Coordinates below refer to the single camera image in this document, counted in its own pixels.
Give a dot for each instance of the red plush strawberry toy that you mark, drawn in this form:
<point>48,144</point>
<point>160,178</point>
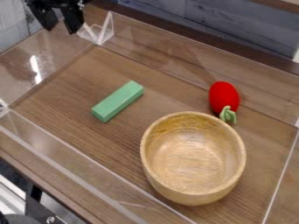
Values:
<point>224,101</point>

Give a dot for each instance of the brown wooden bowl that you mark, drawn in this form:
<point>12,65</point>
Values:
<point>194,157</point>

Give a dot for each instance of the clear acrylic corner bracket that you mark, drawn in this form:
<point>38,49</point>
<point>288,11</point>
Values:
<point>98,34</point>

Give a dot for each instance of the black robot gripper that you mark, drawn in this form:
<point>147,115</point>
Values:
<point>71,11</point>

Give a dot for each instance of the green rectangular block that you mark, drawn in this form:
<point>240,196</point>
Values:
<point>111,106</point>

